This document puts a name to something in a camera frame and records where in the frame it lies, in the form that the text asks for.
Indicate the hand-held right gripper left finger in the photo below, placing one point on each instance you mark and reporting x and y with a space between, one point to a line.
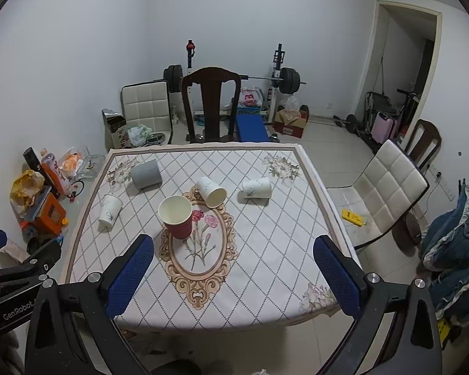
129 279

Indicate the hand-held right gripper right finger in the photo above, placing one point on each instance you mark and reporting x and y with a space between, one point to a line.
338 279

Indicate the white printed paper cup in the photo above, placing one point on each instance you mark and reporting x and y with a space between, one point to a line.
110 211
256 190
210 191

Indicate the red paper cup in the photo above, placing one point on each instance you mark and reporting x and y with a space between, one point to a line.
176 218

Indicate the grey cup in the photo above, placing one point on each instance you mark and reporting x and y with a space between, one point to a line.
145 174

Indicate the orange box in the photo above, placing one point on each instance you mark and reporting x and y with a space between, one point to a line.
50 215

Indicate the yellow plastic bag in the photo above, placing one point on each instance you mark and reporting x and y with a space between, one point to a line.
23 191

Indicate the yellow flat packet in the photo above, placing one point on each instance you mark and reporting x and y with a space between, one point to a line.
351 217

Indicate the red white packet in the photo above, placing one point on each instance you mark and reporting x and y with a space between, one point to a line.
52 172

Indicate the floral diamond-pattern tablecloth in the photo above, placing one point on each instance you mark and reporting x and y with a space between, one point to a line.
258 242

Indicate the black box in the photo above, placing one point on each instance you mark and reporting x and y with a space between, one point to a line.
32 159

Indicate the orange snack packet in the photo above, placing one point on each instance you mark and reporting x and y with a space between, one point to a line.
70 161

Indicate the white padded chair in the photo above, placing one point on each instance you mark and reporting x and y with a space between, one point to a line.
145 105
387 191

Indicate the glass ashtray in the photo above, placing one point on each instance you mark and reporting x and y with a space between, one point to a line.
90 164

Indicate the yellow black object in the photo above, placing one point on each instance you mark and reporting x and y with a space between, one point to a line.
444 332

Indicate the blue quilted clothing pile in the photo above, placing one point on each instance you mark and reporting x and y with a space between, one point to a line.
457 238

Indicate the open printed cardboard box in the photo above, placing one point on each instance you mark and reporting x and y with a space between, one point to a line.
115 132

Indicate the metal bowl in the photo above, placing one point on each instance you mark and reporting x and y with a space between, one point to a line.
156 139

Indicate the white green plastic bag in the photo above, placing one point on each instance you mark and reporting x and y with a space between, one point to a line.
138 134

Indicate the black dumbbell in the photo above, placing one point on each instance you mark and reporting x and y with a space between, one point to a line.
349 122

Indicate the red brown cardboard box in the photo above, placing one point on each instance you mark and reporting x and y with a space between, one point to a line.
291 125

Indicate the pink suitcase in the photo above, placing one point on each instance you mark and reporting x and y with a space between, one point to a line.
387 125

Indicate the dark wooden chair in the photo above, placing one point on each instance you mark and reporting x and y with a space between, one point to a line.
212 97
428 134

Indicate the blue weight bench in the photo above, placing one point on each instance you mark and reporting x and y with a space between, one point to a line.
251 128

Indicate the clear plastic bag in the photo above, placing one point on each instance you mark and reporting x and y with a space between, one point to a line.
290 103

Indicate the pink red plastic bag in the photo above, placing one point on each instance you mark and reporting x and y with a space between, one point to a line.
250 97

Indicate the black barbell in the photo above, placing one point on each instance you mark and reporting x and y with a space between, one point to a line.
288 80

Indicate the white barbell rack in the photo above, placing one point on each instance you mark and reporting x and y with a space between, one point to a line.
276 66

